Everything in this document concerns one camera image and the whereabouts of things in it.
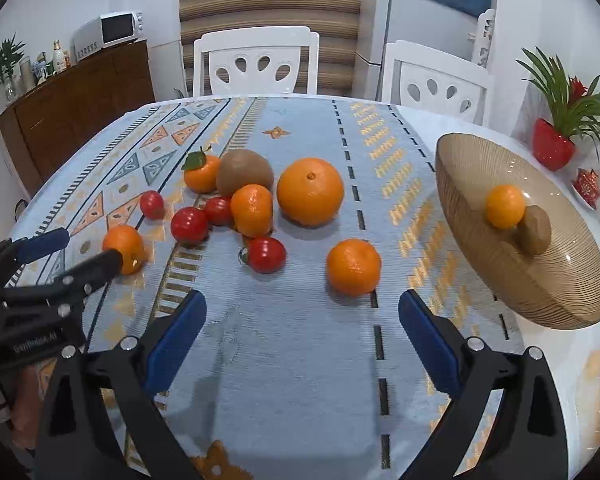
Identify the white refrigerator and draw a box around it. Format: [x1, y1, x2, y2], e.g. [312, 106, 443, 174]
[362, 0, 498, 103]

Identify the red tomato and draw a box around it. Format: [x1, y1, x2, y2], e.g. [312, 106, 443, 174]
[203, 196, 234, 226]
[170, 207, 210, 246]
[139, 190, 166, 220]
[239, 236, 287, 274]

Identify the white dining chair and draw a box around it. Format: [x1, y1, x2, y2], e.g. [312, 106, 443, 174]
[192, 26, 321, 97]
[377, 40, 496, 126]
[472, 7, 497, 68]

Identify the blue and white ceramic jar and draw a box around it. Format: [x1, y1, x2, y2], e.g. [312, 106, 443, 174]
[32, 52, 51, 85]

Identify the large orange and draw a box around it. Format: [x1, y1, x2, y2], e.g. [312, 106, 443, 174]
[276, 157, 345, 227]

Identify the white microwave oven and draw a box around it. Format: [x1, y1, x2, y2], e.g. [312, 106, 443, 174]
[72, 11, 146, 63]

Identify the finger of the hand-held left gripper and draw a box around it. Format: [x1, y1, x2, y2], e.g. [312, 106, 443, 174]
[0, 227, 72, 286]
[0, 249, 126, 317]

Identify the green plant in glass vase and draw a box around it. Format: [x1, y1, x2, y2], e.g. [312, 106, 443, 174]
[0, 34, 27, 102]

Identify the red star ornament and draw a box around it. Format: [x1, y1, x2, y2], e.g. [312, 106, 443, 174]
[571, 168, 600, 210]

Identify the person's left hand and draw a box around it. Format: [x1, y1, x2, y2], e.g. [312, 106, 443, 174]
[0, 360, 48, 448]

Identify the brown kiwi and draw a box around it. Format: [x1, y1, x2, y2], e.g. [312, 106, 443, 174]
[516, 205, 552, 256]
[216, 149, 275, 197]

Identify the green plant in red pot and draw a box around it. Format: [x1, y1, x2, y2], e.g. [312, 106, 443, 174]
[516, 46, 600, 172]

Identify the brown wooden sideboard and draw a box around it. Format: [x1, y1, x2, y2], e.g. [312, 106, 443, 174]
[0, 40, 157, 201]

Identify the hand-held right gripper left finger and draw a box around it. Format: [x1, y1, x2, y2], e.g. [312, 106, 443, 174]
[34, 289, 208, 480]

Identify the ribbed amber glass bowl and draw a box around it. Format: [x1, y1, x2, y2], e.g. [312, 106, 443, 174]
[434, 132, 600, 331]

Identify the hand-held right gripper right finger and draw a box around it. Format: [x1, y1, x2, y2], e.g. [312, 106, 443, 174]
[397, 289, 571, 480]

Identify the mandarin with green leaf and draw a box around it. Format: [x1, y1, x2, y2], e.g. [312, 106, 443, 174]
[181, 147, 222, 194]

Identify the striped brown curtain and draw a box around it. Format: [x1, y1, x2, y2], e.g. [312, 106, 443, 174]
[178, 0, 366, 98]

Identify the patterned blue tablecloth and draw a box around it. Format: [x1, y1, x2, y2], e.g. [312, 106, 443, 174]
[7, 95, 526, 480]

